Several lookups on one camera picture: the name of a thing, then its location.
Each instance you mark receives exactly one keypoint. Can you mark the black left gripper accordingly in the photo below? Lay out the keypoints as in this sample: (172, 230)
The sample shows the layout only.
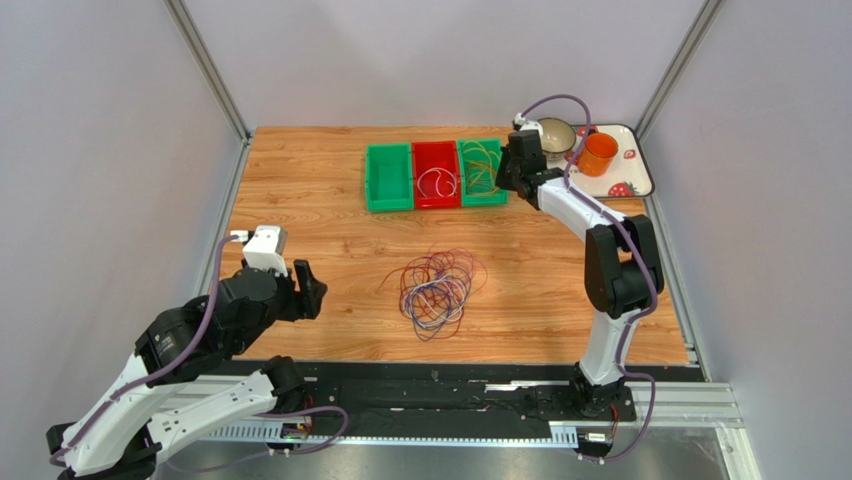
(309, 298)

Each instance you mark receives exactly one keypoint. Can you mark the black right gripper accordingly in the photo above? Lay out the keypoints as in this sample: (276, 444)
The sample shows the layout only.
(512, 170)

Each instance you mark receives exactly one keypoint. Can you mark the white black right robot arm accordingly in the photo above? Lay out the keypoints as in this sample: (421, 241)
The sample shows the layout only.
(623, 276)

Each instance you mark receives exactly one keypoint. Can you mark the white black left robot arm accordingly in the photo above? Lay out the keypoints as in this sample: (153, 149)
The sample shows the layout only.
(129, 433)

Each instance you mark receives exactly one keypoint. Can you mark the right green plastic bin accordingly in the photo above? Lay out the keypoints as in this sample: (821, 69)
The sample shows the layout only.
(479, 160)

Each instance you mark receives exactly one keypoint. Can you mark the green plastic bin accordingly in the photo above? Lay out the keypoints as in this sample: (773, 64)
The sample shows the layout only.
(479, 160)
(389, 177)

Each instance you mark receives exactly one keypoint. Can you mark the beige ceramic bowl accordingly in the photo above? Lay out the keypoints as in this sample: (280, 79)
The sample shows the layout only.
(558, 138)

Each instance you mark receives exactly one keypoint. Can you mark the orange plastic cup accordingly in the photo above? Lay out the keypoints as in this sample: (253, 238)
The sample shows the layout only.
(597, 155)

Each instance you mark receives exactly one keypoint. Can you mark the red plastic bin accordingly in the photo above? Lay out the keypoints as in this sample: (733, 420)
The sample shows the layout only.
(436, 175)

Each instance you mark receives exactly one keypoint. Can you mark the strawberry pattern tray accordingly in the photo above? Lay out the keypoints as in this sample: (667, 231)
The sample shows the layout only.
(627, 175)

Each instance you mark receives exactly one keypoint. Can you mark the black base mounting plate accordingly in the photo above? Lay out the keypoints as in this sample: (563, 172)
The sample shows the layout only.
(444, 401)

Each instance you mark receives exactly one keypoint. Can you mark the left green plastic bin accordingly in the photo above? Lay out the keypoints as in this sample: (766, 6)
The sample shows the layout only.
(389, 177)

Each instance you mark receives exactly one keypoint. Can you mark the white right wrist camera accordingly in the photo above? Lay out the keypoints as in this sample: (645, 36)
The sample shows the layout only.
(521, 123)

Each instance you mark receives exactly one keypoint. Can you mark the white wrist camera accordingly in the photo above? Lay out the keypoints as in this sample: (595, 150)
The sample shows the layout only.
(521, 123)
(263, 248)

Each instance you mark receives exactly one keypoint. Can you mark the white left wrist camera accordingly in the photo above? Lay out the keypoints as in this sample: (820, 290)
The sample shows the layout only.
(263, 248)

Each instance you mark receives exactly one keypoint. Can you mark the right aluminium corner post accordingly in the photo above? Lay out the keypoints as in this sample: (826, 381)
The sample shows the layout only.
(686, 50)

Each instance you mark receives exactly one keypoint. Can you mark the aluminium corner post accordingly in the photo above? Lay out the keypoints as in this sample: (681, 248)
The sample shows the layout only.
(193, 38)
(686, 50)

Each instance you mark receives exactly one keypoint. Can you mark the left aluminium corner post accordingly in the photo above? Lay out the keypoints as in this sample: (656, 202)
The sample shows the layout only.
(193, 38)

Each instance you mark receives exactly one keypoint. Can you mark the aluminium frame rail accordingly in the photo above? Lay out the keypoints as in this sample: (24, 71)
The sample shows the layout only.
(655, 399)

